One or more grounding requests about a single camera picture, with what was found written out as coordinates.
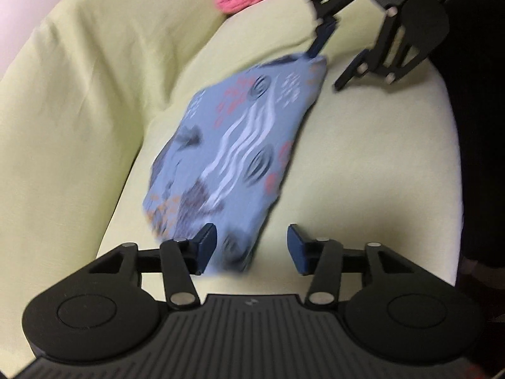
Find blue patterned cloth garment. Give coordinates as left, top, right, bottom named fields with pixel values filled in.
left=143, top=54, right=327, bottom=272

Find light green sofa cover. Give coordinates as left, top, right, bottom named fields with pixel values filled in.
left=1, top=0, right=461, bottom=376

